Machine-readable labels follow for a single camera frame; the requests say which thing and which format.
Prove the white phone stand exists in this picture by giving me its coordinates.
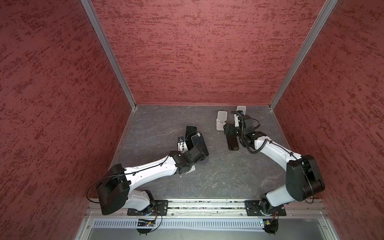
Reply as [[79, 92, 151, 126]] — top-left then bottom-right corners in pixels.
[[236, 106, 247, 115], [216, 111, 228, 131]]

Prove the black phone with tag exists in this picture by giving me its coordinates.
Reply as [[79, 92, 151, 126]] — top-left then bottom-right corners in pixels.
[[226, 136, 240, 151]]

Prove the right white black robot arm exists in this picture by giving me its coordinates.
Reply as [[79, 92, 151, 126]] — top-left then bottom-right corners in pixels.
[[223, 110, 326, 216]]

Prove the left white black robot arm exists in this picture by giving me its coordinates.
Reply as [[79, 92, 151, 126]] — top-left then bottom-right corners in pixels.
[[93, 132, 209, 216]]

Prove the round dark purple stand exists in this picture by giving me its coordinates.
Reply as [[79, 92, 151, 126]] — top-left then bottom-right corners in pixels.
[[199, 156, 210, 165]]

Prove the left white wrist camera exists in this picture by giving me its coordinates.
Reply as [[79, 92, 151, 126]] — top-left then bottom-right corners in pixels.
[[178, 137, 188, 153]]

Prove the aluminium front rail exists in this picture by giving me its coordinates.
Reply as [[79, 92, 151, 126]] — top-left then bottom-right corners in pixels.
[[86, 197, 328, 219]]

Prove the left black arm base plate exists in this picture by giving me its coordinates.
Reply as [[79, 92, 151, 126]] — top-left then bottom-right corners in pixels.
[[127, 200, 169, 217]]

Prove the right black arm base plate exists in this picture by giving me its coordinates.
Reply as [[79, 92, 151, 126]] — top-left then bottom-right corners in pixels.
[[245, 200, 287, 217]]

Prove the left circuit board with wires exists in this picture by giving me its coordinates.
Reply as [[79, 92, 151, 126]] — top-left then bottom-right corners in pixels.
[[136, 207, 164, 235]]

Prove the circuit board with wires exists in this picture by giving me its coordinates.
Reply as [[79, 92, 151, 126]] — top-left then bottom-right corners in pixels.
[[136, 207, 164, 235], [263, 212, 279, 235]]

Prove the right circuit board with wires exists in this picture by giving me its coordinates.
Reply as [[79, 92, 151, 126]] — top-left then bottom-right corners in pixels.
[[263, 212, 279, 235]]

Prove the white slotted cable duct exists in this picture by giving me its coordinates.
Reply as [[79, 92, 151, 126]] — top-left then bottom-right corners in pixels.
[[93, 218, 264, 232]]

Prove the right aluminium corner post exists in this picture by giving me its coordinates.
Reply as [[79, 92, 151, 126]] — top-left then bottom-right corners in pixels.
[[269, 0, 338, 112]]

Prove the aluminium corner post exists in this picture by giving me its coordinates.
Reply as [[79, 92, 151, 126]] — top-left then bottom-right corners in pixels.
[[81, 0, 137, 111], [269, 0, 338, 112]]

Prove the left aluminium corner post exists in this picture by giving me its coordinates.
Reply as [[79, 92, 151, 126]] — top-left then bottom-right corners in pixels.
[[81, 0, 137, 111]]

